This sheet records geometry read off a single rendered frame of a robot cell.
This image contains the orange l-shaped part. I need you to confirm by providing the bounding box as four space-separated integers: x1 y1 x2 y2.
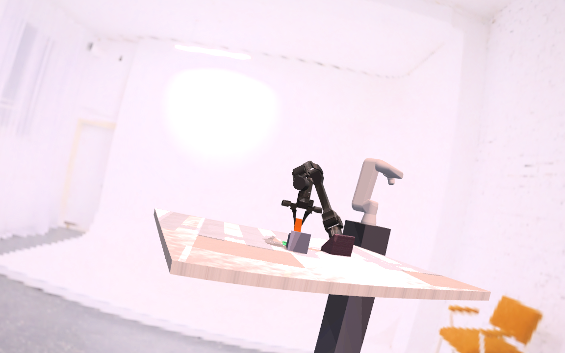
294 218 302 232

